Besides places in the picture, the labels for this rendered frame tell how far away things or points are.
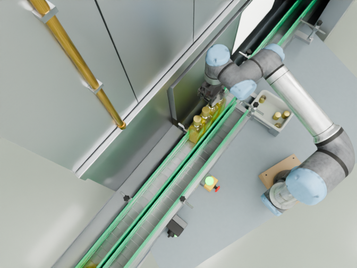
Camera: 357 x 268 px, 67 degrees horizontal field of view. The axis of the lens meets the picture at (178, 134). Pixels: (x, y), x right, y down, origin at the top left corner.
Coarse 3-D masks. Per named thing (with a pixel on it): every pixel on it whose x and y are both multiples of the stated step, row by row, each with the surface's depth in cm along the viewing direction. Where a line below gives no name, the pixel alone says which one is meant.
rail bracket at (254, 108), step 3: (243, 102) 144; (246, 102) 143; (255, 102) 138; (249, 105) 143; (255, 105) 137; (258, 105) 138; (252, 108) 141; (255, 108) 141; (252, 111) 144; (258, 111) 141; (249, 114) 148; (252, 114) 147; (261, 114) 141
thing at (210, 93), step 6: (204, 84) 100; (222, 84) 106; (198, 90) 107; (204, 90) 105; (210, 90) 105; (216, 90) 106; (204, 96) 108; (210, 96) 106; (216, 96) 110; (210, 102) 108
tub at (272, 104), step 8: (272, 96) 158; (264, 104) 163; (272, 104) 163; (280, 104) 158; (256, 112) 162; (264, 112) 161; (272, 112) 161; (280, 112) 161; (264, 120) 152; (272, 120) 160; (280, 120) 159; (288, 120) 152; (280, 128) 150
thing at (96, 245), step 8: (288, 16) 169; (280, 24) 164; (272, 32) 157; (264, 40) 155; (224, 88) 146; (184, 136) 138; (176, 152) 143; (168, 160) 140; (160, 168) 135; (152, 176) 132; (144, 184) 131; (136, 200) 134; (128, 208) 132; (120, 216) 127; (112, 224) 126; (104, 232) 125; (104, 240) 131; (96, 248) 128; (88, 256) 124; (80, 264) 121
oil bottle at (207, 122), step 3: (201, 114) 128; (201, 117) 128; (210, 117) 128; (201, 120) 128; (204, 120) 127; (207, 120) 127; (210, 120) 130; (204, 123) 128; (207, 123) 129; (210, 123) 136; (207, 126) 133; (204, 129) 135; (207, 129) 139; (204, 132) 139
